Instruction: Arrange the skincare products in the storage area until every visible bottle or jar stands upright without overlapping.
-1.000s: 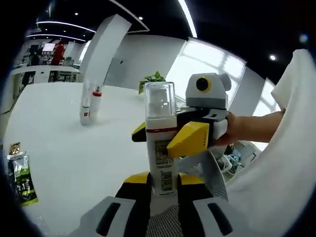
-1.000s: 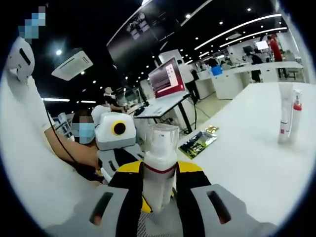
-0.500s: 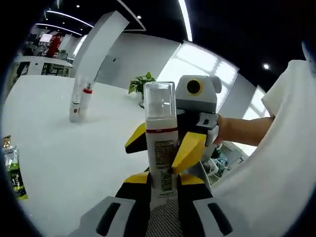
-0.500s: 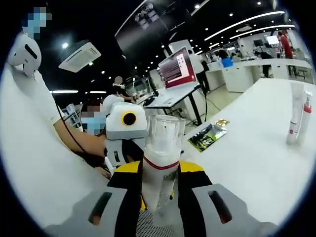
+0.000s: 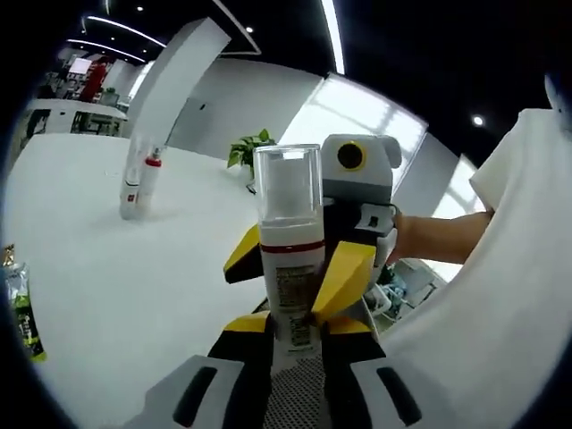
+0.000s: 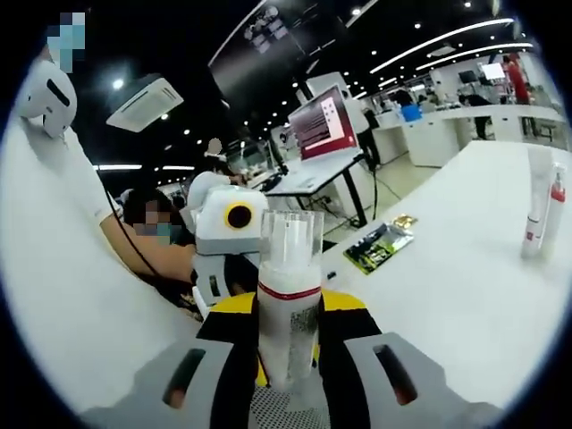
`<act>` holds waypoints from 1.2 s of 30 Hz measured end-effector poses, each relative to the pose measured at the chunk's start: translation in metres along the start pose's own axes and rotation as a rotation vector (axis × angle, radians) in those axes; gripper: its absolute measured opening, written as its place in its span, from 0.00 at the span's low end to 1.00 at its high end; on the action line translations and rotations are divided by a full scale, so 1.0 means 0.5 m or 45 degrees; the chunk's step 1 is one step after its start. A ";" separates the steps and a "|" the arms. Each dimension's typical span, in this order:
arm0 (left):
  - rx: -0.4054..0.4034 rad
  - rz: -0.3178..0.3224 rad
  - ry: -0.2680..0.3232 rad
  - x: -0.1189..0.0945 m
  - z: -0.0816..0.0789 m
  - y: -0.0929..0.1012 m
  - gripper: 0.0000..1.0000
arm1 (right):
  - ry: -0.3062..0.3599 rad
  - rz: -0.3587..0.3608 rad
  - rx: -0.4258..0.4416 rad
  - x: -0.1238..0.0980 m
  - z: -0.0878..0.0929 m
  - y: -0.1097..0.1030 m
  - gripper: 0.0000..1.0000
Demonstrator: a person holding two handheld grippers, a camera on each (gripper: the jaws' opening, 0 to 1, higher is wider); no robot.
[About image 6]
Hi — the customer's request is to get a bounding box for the ceiling air conditioner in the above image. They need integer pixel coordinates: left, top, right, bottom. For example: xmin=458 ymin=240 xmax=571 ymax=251
xmin=105 ymin=73 xmax=185 ymax=133

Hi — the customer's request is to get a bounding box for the green black foil packet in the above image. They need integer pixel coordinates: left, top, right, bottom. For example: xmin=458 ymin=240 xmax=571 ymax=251
xmin=342 ymin=222 xmax=416 ymax=274

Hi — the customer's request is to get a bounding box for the red collar skincare bottle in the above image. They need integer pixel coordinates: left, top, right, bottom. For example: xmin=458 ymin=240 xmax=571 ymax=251
xmin=538 ymin=161 xmax=568 ymax=251

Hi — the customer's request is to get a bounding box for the clear cap skincare bottle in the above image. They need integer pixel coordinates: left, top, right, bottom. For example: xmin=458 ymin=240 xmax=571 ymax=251
xmin=257 ymin=209 xmax=325 ymax=390

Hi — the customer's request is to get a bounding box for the person's white shirt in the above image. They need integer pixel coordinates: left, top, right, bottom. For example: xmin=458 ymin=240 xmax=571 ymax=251
xmin=0 ymin=106 xmax=202 ymax=416

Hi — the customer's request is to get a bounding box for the dark hanging display screen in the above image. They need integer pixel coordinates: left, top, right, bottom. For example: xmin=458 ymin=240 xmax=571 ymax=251
xmin=207 ymin=0 xmax=349 ymax=104

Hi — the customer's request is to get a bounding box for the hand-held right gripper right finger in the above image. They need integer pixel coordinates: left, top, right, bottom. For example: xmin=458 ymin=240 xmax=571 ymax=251
xmin=317 ymin=288 xmax=502 ymax=429

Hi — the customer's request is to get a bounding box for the white skincare tube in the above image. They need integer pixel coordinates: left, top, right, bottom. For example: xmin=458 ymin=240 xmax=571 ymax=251
xmin=520 ymin=147 xmax=555 ymax=260

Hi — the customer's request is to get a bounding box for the white standing desk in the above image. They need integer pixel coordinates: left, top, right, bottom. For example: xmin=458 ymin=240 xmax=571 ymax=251
xmin=263 ymin=149 xmax=381 ymax=229

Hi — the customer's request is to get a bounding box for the long white counter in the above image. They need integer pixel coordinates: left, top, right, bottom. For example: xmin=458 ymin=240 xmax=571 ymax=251
xmin=370 ymin=105 xmax=568 ymax=169

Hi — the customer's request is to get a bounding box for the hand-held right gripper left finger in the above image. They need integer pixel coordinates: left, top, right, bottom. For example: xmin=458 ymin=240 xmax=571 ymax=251
xmin=83 ymin=292 xmax=261 ymax=429

